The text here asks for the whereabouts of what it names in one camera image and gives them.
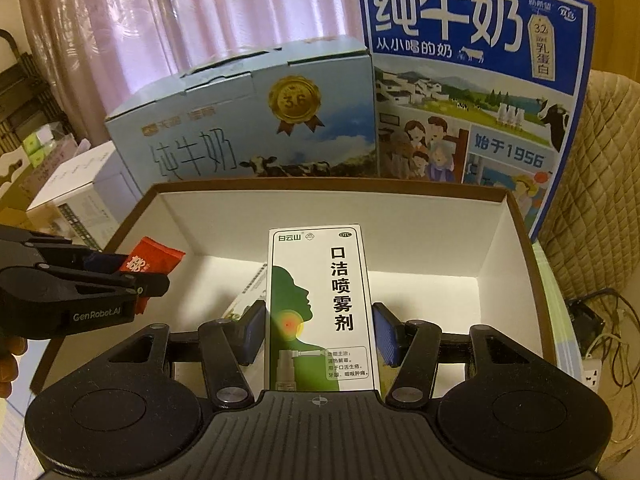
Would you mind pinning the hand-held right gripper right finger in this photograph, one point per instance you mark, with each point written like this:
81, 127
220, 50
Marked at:
384, 330

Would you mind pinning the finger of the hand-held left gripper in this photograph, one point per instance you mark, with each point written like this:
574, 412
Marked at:
102, 261
150, 285

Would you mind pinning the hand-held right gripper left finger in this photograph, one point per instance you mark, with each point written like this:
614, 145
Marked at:
253, 327

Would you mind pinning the white green medicine box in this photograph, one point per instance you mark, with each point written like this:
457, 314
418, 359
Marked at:
245, 300

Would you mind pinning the red snack packet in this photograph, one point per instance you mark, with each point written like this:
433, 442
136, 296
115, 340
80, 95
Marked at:
155, 255

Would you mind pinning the white green spray box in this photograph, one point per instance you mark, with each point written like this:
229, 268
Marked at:
320, 285

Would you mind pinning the brown cardboard box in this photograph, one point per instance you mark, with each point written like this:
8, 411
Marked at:
520, 270

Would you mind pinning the person's left hand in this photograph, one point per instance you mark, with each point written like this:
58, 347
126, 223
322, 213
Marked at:
10, 365

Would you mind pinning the white appliance box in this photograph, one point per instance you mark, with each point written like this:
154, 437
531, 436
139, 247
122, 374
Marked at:
85, 195

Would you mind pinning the dark wooden shelf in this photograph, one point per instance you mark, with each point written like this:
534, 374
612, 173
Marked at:
20, 110

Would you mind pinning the light blue milk carton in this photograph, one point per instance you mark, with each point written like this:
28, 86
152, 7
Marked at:
240, 110

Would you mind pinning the black power adapter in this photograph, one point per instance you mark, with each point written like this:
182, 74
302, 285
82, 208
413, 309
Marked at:
586, 319

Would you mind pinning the dark blue milk carton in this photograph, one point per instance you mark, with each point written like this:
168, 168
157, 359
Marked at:
475, 85

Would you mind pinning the pink curtain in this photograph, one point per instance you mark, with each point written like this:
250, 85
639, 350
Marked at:
200, 15

